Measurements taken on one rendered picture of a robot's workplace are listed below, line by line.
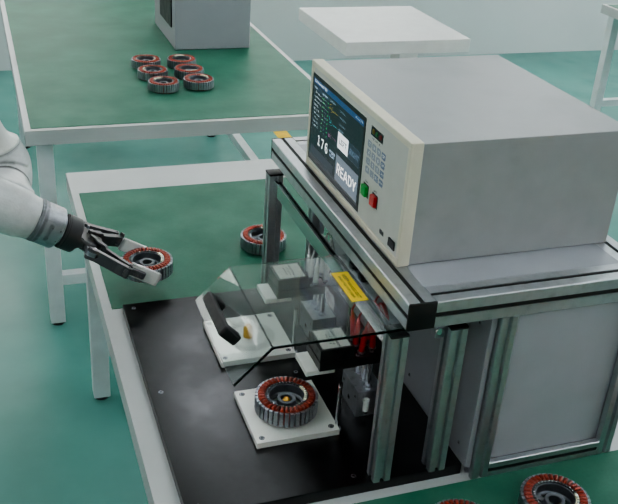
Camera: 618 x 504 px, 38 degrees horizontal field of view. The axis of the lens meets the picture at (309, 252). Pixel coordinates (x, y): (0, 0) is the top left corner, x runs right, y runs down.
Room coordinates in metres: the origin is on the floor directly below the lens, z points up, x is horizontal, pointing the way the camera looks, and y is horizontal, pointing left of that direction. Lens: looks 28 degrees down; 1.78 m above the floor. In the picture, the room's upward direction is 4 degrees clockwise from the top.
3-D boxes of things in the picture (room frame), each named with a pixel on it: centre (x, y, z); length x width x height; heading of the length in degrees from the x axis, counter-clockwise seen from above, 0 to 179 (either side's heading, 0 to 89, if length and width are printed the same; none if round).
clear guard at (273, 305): (1.21, -0.01, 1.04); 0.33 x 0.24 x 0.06; 111
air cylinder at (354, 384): (1.33, -0.11, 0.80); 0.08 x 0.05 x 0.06; 21
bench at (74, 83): (3.68, 0.73, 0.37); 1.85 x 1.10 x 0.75; 21
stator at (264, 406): (1.28, 0.02, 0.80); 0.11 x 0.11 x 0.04
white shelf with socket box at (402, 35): (2.45, -0.15, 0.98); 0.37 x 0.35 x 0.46; 21
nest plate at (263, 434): (1.28, 0.02, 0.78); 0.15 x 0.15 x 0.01; 21
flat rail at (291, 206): (1.43, -0.03, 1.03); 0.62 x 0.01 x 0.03; 21
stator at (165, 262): (1.71, 0.35, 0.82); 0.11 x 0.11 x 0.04
